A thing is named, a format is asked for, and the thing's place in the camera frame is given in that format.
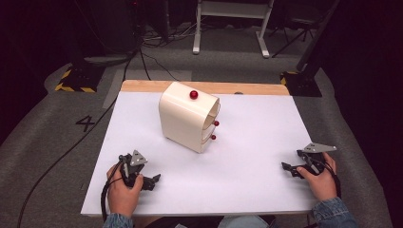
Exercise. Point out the red ball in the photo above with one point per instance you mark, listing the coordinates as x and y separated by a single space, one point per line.
193 94

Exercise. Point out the cream drawer with red knob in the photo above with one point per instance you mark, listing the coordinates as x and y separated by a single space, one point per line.
216 123
213 137

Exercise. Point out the white table board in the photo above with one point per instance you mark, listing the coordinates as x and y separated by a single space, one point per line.
253 177

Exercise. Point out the person's right hand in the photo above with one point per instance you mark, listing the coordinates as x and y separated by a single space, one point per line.
321 185

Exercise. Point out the cream drawer cabinet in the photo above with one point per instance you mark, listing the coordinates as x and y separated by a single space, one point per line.
182 122

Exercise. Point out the white metal table frame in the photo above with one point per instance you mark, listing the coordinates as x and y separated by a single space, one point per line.
233 9

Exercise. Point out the person's left hand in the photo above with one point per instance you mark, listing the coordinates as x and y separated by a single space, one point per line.
122 198

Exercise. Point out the black tripod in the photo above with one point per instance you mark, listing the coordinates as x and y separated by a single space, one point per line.
293 38

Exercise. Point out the black stand with striped base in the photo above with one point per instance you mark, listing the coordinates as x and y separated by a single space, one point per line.
301 84
80 80

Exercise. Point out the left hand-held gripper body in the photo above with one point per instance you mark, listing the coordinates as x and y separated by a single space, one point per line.
133 171

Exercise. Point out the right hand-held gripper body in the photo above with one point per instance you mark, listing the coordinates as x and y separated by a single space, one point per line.
315 161

